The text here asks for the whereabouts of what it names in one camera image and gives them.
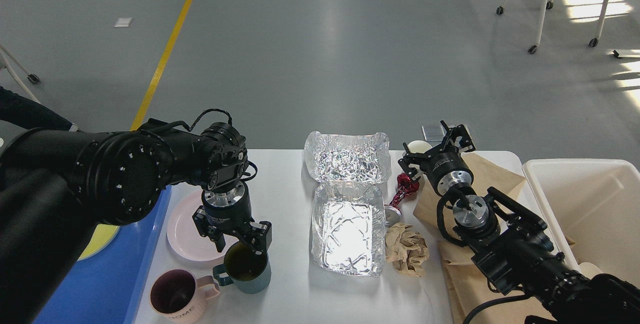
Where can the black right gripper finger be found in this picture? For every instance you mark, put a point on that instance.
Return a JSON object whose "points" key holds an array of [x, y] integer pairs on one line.
{"points": [[414, 167], [461, 145]]}

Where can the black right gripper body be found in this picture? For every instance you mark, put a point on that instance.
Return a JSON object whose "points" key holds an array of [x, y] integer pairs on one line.
{"points": [[446, 170]]}

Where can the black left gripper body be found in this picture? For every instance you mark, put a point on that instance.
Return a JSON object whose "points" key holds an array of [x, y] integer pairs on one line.
{"points": [[227, 210]]}

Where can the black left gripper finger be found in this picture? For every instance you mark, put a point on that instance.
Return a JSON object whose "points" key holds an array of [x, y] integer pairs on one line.
{"points": [[205, 229], [256, 236]]}

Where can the pink plastic plate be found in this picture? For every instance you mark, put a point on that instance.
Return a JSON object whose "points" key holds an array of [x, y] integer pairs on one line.
{"points": [[184, 237]]}

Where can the teal mug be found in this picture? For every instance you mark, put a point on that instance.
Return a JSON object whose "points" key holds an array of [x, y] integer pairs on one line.
{"points": [[248, 270]]}

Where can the pink mug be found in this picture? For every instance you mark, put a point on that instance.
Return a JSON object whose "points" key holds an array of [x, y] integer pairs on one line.
{"points": [[181, 297]]}

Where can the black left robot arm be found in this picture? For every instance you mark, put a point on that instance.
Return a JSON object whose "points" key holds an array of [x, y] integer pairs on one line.
{"points": [[58, 186]]}

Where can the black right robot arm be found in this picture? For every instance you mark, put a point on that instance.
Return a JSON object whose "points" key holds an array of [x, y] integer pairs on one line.
{"points": [[509, 243]]}

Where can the white paper cup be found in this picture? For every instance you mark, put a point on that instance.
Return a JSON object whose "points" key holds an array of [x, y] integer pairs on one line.
{"points": [[419, 147]]}

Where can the red foil wrapper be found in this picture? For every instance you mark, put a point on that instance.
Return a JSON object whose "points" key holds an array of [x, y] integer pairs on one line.
{"points": [[406, 189]]}

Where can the small grey metal plate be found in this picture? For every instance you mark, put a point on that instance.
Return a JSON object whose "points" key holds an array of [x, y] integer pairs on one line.
{"points": [[437, 133]]}

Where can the open aluminium foil container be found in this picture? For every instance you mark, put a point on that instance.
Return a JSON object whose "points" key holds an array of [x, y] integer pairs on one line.
{"points": [[347, 217]]}

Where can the crumpled brown paper ball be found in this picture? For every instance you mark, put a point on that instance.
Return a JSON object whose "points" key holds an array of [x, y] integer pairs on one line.
{"points": [[406, 250]]}

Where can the yellow plastic plate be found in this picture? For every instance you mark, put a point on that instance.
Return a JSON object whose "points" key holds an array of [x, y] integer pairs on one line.
{"points": [[102, 236]]}

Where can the blue plastic tray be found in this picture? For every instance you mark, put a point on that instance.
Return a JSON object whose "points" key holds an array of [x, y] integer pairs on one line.
{"points": [[107, 287]]}

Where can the brown paper bag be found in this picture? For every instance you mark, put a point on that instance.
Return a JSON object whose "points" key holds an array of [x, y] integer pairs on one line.
{"points": [[466, 286]]}

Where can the white plastic bin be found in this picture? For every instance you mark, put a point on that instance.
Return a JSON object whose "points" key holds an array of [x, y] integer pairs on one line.
{"points": [[591, 206]]}

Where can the person leg with shoe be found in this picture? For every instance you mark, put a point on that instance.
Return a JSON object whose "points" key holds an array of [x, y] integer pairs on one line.
{"points": [[28, 114]]}

